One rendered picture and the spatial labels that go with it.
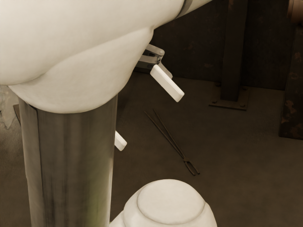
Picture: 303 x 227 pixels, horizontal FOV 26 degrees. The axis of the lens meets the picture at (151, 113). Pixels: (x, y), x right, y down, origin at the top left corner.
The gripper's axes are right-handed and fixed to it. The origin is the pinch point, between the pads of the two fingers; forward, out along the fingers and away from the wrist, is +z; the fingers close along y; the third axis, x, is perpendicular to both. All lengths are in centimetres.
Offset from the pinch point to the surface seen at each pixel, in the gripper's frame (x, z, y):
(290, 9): 48, -3, 76
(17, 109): 113, -44, 17
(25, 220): 88, -11, -10
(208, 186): 82, 18, 35
